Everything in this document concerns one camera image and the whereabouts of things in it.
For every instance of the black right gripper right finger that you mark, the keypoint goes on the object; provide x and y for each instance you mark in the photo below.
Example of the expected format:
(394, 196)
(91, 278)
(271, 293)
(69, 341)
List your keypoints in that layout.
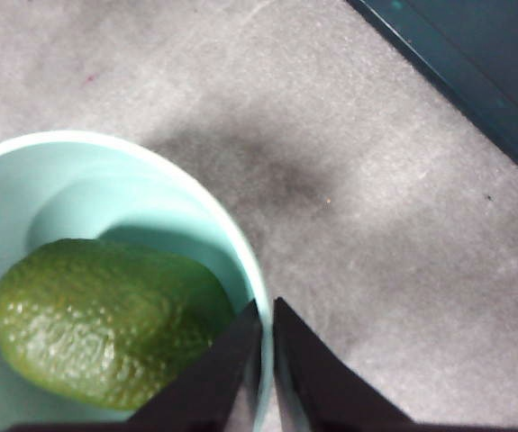
(321, 387)

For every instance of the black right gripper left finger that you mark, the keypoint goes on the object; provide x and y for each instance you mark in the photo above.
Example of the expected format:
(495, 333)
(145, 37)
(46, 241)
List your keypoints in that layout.
(213, 387)

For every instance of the green avocado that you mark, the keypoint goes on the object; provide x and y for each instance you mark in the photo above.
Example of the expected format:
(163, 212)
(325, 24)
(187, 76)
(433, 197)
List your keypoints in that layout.
(105, 324)

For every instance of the teal ribbed bowl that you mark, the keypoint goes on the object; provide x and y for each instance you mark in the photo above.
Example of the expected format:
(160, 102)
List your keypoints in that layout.
(119, 198)

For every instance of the black rectangular tray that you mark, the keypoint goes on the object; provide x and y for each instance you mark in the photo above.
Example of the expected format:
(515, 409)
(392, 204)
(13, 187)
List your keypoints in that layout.
(488, 58)

